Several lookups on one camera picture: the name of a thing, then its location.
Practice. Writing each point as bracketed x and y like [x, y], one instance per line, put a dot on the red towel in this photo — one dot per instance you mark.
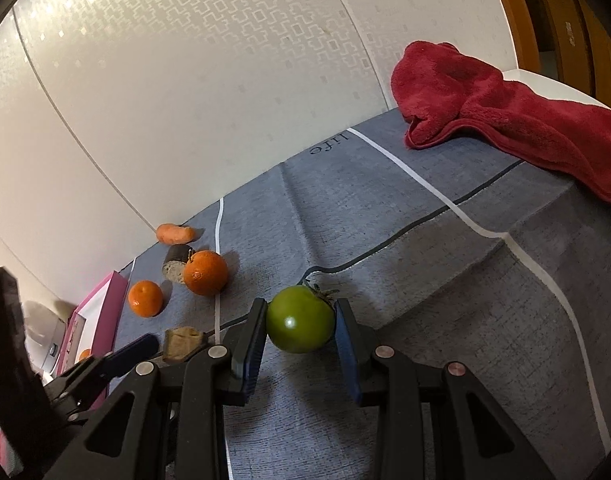
[510, 110]

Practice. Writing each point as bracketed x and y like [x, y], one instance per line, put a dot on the white ceramic electric kettle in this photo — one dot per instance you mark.
[43, 330]

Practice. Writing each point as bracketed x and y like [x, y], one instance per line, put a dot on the orange mandarin with stem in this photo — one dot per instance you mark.
[205, 272]

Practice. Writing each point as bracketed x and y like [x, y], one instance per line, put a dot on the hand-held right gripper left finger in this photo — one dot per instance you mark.
[250, 355]

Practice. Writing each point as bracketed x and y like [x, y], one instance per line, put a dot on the green tomato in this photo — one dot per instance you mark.
[300, 317]

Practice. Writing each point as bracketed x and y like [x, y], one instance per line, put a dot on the pink rimmed white tray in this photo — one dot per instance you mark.
[100, 310]

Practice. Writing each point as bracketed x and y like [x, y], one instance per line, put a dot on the stemless orange mandarin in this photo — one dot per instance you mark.
[145, 299]

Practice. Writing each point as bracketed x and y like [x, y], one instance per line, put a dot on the round-cut eggplant piece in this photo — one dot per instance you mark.
[174, 265]

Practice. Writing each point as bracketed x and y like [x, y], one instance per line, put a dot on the orange carrot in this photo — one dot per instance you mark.
[175, 234]

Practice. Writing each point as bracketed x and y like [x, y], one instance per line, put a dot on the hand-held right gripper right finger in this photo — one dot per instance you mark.
[348, 355]

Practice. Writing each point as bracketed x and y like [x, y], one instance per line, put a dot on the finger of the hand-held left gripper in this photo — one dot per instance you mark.
[10, 360]
[130, 352]

